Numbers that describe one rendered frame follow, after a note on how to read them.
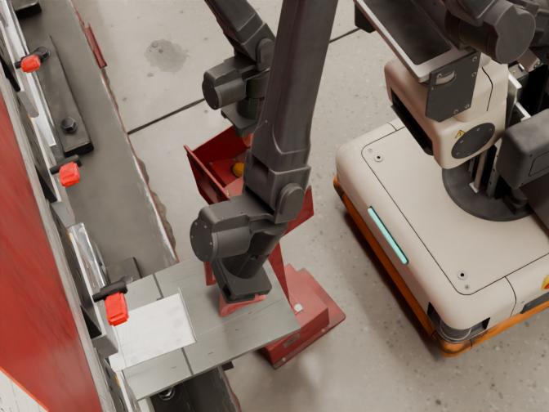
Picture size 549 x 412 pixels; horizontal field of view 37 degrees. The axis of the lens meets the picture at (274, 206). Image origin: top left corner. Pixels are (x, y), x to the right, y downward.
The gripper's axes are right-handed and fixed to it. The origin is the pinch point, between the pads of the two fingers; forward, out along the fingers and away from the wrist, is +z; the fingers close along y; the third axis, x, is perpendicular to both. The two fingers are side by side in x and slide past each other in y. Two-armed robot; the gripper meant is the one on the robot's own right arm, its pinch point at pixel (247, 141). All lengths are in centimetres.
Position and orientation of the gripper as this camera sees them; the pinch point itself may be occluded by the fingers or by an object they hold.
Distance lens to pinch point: 162.3
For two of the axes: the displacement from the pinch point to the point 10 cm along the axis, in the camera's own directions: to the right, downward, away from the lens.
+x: 6.0, 6.6, -4.5
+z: -1.1, 6.2, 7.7
